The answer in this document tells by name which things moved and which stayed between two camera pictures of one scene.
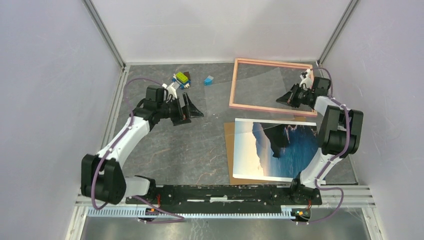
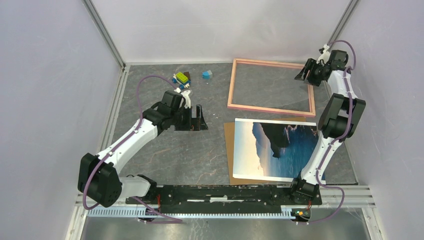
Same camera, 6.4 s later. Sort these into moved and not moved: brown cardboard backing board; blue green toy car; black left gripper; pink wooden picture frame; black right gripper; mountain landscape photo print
Moved: black right gripper; black left gripper
Not moved: blue green toy car; mountain landscape photo print; brown cardboard backing board; pink wooden picture frame
